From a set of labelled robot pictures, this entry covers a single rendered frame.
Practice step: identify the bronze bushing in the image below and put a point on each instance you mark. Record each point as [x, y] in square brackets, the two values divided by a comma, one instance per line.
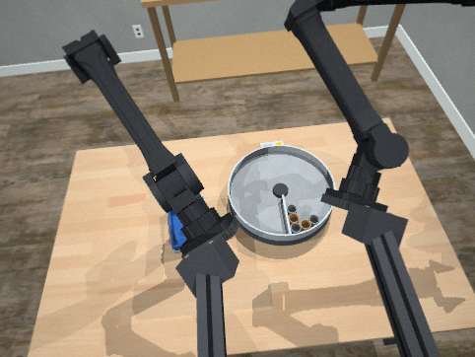
[305, 222]
[294, 216]

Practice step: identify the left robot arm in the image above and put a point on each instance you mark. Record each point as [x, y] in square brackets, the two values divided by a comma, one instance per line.
[173, 175]

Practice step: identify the grey metal ring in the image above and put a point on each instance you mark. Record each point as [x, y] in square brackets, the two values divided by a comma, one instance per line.
[296, 225]
[313, 217]
[293, 207]

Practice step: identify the blue open tray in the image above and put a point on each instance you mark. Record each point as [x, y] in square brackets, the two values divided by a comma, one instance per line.
[177, 237]

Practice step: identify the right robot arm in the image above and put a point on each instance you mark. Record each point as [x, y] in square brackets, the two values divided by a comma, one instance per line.
[378, 148]

